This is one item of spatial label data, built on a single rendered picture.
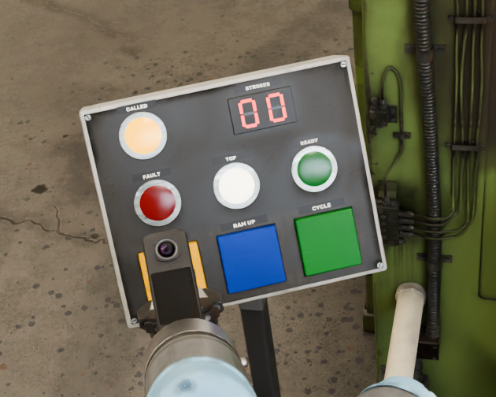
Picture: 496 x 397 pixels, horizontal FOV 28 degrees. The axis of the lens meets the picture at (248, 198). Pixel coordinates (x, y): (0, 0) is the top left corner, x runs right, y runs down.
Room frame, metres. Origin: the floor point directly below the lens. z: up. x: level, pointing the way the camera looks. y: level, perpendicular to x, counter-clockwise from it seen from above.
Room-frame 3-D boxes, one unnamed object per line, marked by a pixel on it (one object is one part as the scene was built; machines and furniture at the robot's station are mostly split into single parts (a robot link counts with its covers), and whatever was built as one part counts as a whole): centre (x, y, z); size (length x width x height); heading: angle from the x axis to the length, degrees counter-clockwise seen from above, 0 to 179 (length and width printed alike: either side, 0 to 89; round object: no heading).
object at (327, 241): (0.92, -0.09, 1.01); 0.07 x 0.05 x 0.07; 96
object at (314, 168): (0.97, -0.09, 1.09); 0.05 x 0.03 x 0.04; 71
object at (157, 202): (0.95, 0.11, 1.09); 0.05 x 0.03 x 0.04; 71
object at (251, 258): (0.91, 0.01, 1.01); 0.07 x 0.05 x 0.07; 96
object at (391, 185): (1.17, -0.22, 0.80); 0.06 x 0.03 x 0.14; 71
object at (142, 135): (0.99, 0.12, 1.16); 0.05 x 0.03 x 0.04; 71
